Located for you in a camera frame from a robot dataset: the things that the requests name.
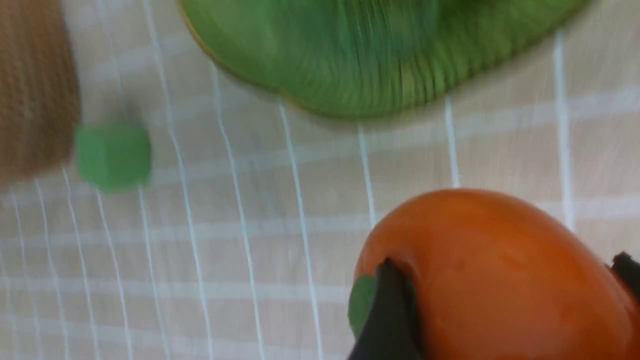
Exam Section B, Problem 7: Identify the green glass leaf plate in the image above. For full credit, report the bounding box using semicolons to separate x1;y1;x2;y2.
178;0;589;119

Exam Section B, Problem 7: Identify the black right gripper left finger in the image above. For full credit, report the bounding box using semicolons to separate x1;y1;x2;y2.
348;259;423;360

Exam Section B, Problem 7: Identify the woven wicker basket green lining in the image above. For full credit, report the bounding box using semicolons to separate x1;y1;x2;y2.
0;0;82;187

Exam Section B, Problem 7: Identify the green foam cube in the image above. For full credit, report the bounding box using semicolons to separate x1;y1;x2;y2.
73;121;153;192

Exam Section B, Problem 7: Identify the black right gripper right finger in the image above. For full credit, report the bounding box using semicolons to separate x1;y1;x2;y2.
607;251;640;303

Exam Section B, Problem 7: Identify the orange persimmon green calyx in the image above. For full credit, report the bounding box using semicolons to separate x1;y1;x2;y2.
347;187;639;360

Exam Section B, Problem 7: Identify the beige checkered tablecloth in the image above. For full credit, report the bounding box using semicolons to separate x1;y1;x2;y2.
1;0;640;360

